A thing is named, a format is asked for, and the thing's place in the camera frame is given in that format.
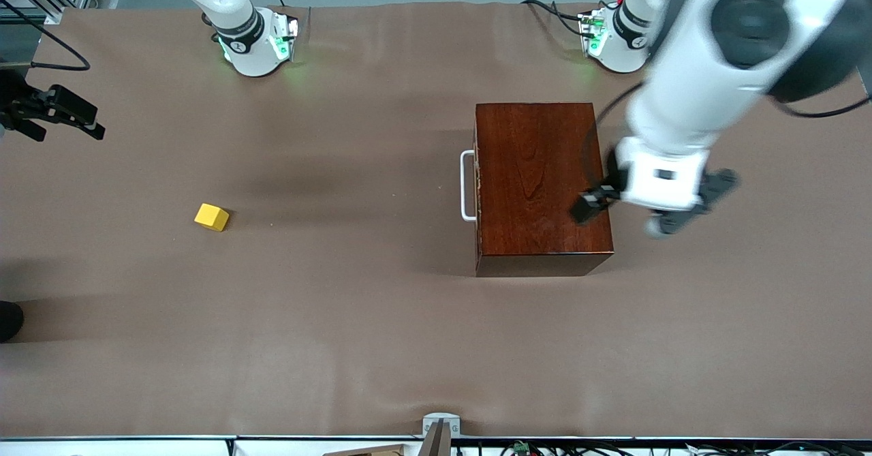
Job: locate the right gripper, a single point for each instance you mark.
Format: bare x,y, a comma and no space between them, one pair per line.
15,105

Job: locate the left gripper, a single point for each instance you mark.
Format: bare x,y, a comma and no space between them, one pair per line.
608,185

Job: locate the yellow block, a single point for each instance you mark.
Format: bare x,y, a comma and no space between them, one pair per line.
211,217

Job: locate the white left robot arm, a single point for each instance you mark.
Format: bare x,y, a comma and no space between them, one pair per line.
688,88

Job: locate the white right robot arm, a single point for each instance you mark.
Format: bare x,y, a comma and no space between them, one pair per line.
248,54

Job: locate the dark wooden cabinet box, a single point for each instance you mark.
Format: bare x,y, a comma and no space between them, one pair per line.
531,183

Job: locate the black round object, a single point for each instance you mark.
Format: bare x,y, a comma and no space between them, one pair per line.
8,321

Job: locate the brown table cloth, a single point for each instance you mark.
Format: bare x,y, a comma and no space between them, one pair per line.
272,306

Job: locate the brown cardboard piece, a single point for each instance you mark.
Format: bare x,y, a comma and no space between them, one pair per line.
368,451

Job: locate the grey mount bracket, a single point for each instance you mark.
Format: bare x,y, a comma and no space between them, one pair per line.
430,418

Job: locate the aluminium mount post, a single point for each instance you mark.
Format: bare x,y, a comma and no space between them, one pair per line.
436,444

